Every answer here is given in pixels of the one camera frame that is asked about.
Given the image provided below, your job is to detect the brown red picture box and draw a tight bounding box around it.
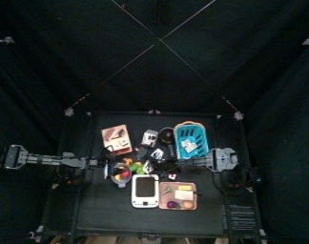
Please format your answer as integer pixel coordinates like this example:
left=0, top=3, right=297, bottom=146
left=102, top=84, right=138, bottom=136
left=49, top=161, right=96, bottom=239
left=101, top=124, right=134, bottom=156

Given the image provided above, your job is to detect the white paper card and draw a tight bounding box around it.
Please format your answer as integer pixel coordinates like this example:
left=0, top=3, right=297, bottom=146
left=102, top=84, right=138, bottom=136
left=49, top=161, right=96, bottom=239
left=174, top=190, right=196, bottom=202

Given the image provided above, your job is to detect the pink tray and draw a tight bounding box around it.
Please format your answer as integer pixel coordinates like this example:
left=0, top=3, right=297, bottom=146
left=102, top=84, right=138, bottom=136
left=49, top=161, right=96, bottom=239
left=157, top=181, right=200, bottom=211

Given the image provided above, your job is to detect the purple toy eggplant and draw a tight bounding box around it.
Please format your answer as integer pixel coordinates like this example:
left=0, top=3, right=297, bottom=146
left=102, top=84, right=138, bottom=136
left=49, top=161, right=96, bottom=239
left=166, top=200, right=184, bottom=210

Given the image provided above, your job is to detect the white toy tablet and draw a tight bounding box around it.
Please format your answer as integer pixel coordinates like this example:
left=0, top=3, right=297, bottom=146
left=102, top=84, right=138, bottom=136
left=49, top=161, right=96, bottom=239
left=130, top=173, right=161, bottom=210

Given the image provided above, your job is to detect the blue basket with orange rim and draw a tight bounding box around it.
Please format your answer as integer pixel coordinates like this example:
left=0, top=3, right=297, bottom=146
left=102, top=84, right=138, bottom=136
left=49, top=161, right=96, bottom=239
left=174, top=120, right=212, bottom=160

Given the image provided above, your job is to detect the black toy frying pan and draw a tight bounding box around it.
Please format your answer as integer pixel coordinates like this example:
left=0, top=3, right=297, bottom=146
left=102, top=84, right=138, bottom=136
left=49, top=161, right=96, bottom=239
left=158, top=126, right=180, bottom=159

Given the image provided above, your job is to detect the green toy vegetable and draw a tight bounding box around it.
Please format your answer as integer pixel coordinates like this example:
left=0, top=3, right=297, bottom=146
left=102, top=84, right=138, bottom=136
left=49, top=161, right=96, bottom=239
left=129, top=161, right=148, bottom=174

